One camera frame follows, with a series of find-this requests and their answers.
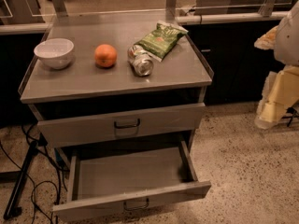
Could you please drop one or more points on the white ceramic bowl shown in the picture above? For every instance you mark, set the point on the white ceramic bowl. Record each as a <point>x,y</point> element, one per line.
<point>56,53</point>

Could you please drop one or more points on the orange fruit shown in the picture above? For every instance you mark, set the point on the orange fruit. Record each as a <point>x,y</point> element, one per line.
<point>105,55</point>

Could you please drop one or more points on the silver green 7up can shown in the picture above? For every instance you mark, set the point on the silver green 7up can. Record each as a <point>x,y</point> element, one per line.
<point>139,59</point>

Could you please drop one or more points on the grey metal drawer cabinet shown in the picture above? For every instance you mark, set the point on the grey metal drawer cabinet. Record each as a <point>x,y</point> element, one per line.
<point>85,89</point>

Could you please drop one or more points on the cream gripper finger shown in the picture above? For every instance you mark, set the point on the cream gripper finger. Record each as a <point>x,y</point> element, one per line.
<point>280,92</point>

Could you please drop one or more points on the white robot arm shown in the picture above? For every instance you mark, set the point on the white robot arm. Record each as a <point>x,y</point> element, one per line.
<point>283,39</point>

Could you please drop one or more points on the grey closed upper drawer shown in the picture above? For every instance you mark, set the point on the grey closed upper drawer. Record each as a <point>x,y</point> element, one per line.
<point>128,124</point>

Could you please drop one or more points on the grey open lower drawer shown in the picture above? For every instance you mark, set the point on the grey open lower drawer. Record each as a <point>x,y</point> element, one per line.
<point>126,177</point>

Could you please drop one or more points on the black tripod leg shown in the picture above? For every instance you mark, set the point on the black tripod leg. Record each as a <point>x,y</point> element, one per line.
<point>12,209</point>

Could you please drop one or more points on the green chip bag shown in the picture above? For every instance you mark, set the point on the green chip bag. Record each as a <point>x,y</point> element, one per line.
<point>162,39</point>

